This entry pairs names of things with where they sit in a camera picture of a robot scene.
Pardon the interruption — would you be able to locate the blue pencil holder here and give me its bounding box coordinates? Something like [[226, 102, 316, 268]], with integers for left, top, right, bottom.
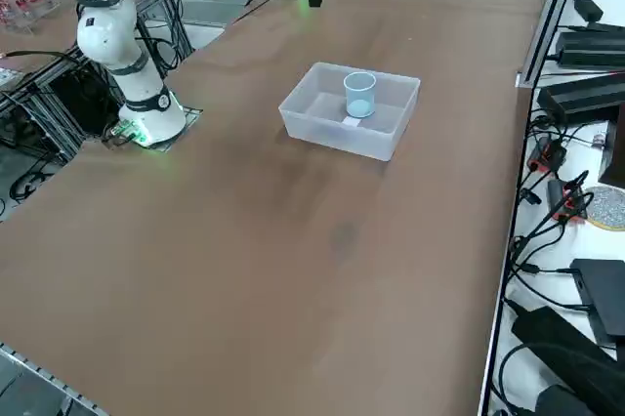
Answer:
[[343, 71, 377, 118]]

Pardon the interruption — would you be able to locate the clear plastic box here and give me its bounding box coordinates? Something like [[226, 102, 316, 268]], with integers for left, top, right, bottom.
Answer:
[[277, 62, 422, 162]]

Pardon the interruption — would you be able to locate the dark brown box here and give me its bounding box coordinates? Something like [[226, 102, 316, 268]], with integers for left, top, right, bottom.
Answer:
[[600, 105, 625, 187]]

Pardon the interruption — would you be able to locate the flat black box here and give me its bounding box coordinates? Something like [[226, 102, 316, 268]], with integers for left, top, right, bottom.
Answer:
[[569, 258, 625, 349]]

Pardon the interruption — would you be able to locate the green connector board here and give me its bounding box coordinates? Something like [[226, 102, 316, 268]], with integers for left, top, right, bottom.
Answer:
[[103, 118, 147, 147]]

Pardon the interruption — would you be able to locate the small black power adapter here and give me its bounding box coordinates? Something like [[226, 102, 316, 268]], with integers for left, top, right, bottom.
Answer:
[[570, 0, 604, 24]]

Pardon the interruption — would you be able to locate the black power supply brick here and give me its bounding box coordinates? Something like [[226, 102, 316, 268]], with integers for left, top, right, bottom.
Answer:
[[556, 29, 625, 70], [536, 72, 625, 127]]

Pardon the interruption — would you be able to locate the red and black plug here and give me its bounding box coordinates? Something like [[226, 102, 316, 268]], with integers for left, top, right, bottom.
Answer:
[[529, 138, 567, 174]]

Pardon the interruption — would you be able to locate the black adapter with red clips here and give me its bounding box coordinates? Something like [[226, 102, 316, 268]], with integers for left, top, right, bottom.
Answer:
[[546, 179, 590, 225]]

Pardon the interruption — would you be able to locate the round glitter coaster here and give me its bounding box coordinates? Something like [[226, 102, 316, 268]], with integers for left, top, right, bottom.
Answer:
[[584, 185, 625, 232]]

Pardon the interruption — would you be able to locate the long black bar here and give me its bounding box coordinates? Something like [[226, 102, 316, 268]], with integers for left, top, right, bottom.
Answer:
[[510, 306, 625, 416]]

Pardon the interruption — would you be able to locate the aluminium camera post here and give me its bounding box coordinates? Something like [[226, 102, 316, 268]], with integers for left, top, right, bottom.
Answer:
[[516, 0, 585, 90]]

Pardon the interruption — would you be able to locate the black aluminium frame rack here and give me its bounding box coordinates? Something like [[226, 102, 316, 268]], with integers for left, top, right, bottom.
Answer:
[[0, 52, 123, 166]]

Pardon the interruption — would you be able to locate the silver aluminium rail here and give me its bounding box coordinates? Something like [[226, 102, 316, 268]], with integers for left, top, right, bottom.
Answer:
[[0, 341, 111, 416]]

